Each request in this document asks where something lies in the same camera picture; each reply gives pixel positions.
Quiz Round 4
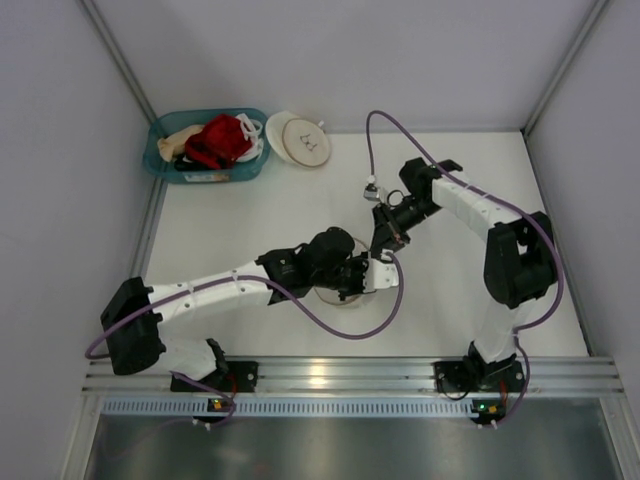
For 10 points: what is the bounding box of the teal plastic basket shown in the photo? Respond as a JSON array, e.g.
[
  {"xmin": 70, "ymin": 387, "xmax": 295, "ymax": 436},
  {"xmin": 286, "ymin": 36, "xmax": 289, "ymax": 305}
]
[{"xmin": 143, "ymin": 107, "xmax": 270, "ymax": 184}]

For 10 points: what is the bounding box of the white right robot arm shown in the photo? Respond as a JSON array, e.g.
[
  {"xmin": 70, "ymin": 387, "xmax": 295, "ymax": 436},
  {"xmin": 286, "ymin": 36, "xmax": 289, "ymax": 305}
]
[{"xmin": 371, "ymin": 158, "xmax": 561, "ymax": 378}]

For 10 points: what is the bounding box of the beige bra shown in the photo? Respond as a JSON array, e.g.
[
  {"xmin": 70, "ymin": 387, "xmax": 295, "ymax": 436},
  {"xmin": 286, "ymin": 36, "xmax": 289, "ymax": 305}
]
[{"xmin": 156, "ymin": 124, "xmax": 204, "ymax": 163}]

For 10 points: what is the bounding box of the white bra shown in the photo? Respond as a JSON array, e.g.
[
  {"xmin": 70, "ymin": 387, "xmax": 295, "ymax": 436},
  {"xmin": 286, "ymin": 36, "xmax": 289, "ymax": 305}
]
[{"xmin": 236, "ymin": 113, "xmax": 264, "ymax": 163}]

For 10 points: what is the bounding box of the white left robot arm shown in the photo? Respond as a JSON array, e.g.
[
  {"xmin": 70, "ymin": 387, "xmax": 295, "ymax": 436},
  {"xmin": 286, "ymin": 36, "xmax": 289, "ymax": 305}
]
[{"xmin": 100, "ymin": 227, "xmax": 374, "ymax": 380}]

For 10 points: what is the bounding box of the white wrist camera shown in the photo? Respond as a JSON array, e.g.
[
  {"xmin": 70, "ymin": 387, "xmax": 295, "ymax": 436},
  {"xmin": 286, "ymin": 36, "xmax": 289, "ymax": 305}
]
[
  {"xmin": 363, "ymin": 251, "xmax": 400, "ymax": 293},
  {"xmin": 363, "ymin": 175, "xmax": 387, "ymax": 203}
]

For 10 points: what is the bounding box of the red bra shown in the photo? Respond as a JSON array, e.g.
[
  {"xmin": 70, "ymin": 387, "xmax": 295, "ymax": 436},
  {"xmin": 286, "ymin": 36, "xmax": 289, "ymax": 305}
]
[{"xmin": 185, "ymin": 114, "xmax": 252, "ymax": 170}]

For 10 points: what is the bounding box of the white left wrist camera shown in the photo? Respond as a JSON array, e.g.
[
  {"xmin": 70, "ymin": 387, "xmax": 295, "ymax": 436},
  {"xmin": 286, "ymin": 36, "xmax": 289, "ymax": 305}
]
[{"xmin": 363, "ymin": 251, "xmax": 400, "ymax": 293}]

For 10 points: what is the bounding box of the perforated cable duct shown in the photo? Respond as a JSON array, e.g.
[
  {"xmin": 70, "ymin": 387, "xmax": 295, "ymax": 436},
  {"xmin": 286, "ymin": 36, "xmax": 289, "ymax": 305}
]
[{"xmin": 101, "ymin": 397, "xmax": 504, "ymax": 419}]

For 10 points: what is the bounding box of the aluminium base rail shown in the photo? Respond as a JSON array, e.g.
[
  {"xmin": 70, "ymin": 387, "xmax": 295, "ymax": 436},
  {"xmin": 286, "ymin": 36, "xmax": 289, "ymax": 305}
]
[{"xmin": 81, "ymin": 357, "xmax": 624, "ymax": 398}]

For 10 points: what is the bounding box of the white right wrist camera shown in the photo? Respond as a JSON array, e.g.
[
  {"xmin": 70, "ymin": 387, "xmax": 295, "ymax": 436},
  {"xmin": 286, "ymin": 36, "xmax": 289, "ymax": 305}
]
[{"xmin": 363, "ymin": 175, "xmax": 387, "ymax": 203}]

